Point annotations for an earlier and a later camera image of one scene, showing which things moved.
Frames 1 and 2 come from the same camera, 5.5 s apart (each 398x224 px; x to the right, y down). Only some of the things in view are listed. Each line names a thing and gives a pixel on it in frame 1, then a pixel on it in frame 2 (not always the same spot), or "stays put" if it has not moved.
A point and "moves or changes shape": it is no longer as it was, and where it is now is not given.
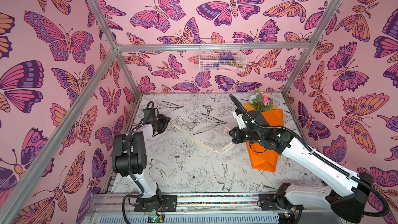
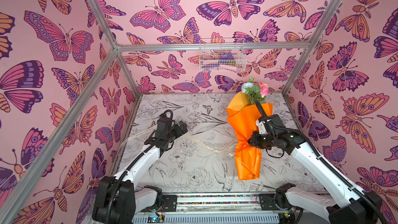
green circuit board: x=154 y=220 stays put
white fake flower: x=252 y=97 moves or changes shape
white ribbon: x=196 y=143 moves or changes shape
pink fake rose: x=266 y=98 → x=264 y=88
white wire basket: x=222 y=55 stays put
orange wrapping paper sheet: x=261 y=158 → x=242 y=116
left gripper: x=162 y=116 → x=178 y=132
